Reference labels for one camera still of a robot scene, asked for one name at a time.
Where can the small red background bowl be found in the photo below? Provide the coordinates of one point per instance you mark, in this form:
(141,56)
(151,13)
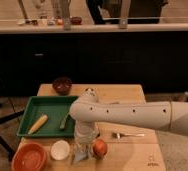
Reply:
(76,20)

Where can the orange round fruit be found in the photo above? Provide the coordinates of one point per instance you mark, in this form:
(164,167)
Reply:
(99,148)

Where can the silver metal fork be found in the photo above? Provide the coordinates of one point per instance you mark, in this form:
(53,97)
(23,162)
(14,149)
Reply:
(119,135)

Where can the white plastic cup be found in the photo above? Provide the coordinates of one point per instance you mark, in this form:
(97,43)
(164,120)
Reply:
(60,150)

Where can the dark red bowl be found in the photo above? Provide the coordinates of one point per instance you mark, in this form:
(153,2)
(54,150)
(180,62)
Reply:
(62,85)

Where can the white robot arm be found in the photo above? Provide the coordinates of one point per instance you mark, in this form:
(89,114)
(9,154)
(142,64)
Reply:
(86,110)

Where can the orange plastic bowl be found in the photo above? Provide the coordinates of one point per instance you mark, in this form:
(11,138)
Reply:
(29,157)

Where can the green chili pepper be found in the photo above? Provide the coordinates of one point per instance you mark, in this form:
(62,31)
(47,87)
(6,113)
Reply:
(63,122)

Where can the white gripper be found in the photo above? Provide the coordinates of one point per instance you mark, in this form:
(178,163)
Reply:
(85,132)

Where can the yellow corn cob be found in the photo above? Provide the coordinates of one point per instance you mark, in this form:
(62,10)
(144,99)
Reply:
(38,124)

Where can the green plastic tray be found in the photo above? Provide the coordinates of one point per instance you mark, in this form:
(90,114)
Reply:
(55,107)

